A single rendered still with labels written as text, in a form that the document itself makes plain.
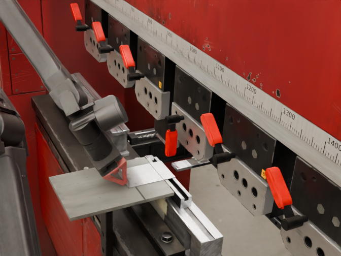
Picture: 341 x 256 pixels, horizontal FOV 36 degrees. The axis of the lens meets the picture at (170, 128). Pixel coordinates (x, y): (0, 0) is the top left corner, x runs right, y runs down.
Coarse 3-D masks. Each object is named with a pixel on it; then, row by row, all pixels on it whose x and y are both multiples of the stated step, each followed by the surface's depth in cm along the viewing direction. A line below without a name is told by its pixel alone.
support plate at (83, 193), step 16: (144, 160) 140; (64, 176) 131; (80, 176) 132; (96, 176) 132; (160, 176) 134; (64, 192) 125; (80, 192) 126; (96, 192) 126; (112, 192) 126; (128, 192) 127; (144, 192) 127; (160, 192) 127; (64, 208) 120; (80, 208) 120; (96, 208) 120; (112, 208) 121
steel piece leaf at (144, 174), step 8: (128, 168) 136; (136, 168) 136; (144, 168) 136; (152, 168) 136; (120, 176) 132; (128, 176) 132; (136, 176) 133; (144, 176) 133; (152, 176) 133; (128, 184) 128; (136, 184) 129; (144, 184) 130
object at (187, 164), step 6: (174, 162) 139; (180, 162) 139; (186, 162) 139; (192, 162) 140; (198, 162) 140; (204, 162) 140; (210, 162) 140; (174, 168) 138; (180, 168) 137; (186, 168) 137
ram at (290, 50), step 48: (96, 0) 148; (144, 0) 119; (192, 0) 99; (240, 0) 85; (288, 0) 75; (336, 0) 67; (240, 48) 88; (288, 48) 77; (336, 48) 68; (240, 96) 90; (288, 96) 78; (336, 96) 69; (288, 144) 80
